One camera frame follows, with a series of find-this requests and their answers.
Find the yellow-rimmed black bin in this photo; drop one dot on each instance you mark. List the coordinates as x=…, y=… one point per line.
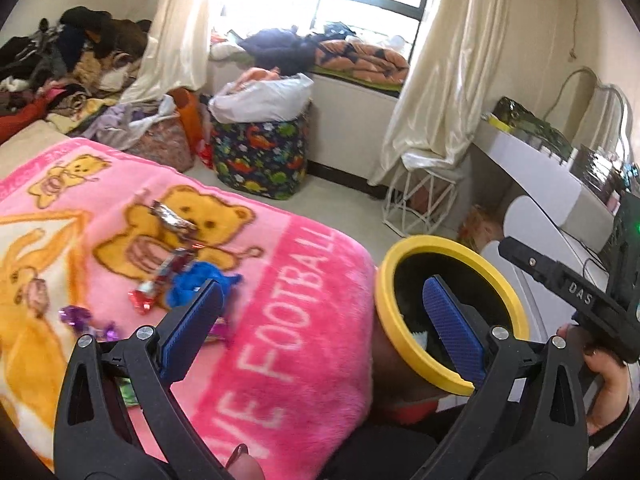
x=384, y=290

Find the white vanity desk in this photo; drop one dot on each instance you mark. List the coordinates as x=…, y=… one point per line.
x=540, y=175

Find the large white bag in basket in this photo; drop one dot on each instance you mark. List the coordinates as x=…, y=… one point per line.
x=260, y=100

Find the bed with beige sheet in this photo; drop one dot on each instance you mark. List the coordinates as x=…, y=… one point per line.
x=30, y=145

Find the green sill mat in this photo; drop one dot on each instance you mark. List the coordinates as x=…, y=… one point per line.
x=360, y=82

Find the vanity mirror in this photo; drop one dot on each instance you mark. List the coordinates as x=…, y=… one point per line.
x=605, y=110

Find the dinosaur print fabric basket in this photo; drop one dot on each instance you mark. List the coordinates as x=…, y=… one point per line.
x=260, y=160

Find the purple candy wrapper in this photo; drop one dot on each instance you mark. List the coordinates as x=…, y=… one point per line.
x=75, y=317
x=109, y=331

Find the orange patterned quilt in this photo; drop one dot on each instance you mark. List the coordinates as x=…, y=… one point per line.
x=360, y=60

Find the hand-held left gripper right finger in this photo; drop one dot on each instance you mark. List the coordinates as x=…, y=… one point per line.
x=452, y=325

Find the yellow box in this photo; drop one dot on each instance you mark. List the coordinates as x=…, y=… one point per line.
x=499, y=121

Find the white rounded drawer cabinet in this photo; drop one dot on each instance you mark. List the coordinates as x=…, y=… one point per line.
x=530, y=225

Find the blue wrapper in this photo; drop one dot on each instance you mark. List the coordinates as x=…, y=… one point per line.
x=187, y=282

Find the cream curtain beside bed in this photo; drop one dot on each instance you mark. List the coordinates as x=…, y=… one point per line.
x=175, y=35

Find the red shiny candy wrapper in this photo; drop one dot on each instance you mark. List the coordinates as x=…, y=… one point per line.
x=165, y=275

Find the cream curtain beside stool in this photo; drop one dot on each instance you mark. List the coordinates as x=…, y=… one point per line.
x=435, y=85

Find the pink bear print blanket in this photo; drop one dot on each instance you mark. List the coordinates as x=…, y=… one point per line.
x=300, y=285

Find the orange cloth in basket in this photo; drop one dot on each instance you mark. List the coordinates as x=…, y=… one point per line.
x=257, y=75

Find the person's right forearm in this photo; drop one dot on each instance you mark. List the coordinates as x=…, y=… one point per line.
x=612, y=425

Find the dark cloth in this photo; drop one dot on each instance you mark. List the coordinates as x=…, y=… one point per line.
x=395, y=450

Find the floral fabric bag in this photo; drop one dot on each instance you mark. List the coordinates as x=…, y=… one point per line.
x=167, y=145

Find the white cloth on sill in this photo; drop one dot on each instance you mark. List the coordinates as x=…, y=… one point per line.
x=225, y=51

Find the person's right hand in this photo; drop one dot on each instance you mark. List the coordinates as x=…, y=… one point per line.
x=607, y=380

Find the pink candy wrapper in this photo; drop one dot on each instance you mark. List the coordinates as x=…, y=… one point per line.
x=220, y=331

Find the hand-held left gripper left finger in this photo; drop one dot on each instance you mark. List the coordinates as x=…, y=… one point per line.
x=192, y=325

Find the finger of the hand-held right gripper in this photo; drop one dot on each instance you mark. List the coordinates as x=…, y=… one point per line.
x=550, y=275

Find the silver brown wrapper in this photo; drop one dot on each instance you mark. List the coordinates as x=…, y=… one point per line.
x=172, y=217

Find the green wrapper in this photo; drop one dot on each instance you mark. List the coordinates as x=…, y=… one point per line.
x=129, y=392

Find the lavender cloth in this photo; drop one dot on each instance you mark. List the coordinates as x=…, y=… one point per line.
x=115, y=120

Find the pile of clothes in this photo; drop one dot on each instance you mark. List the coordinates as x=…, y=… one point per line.
x=75, y=60

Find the dark jacket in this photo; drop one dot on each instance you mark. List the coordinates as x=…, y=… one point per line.
x=275, y=47

